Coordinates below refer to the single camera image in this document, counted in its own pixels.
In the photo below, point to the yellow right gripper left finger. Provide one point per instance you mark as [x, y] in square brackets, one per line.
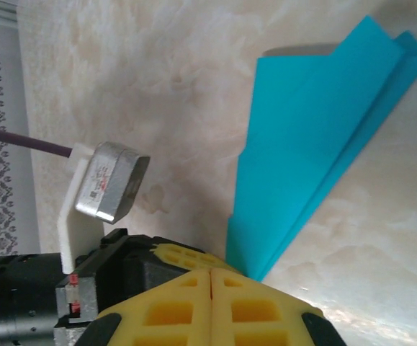
[172, 313]

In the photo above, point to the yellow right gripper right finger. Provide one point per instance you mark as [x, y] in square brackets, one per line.
[255, 313]

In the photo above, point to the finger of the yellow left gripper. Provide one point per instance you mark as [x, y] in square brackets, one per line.
[179, 256]

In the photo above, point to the teal cloth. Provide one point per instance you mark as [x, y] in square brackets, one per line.
[301, 126]

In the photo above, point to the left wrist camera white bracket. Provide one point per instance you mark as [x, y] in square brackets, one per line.
[111, 180]

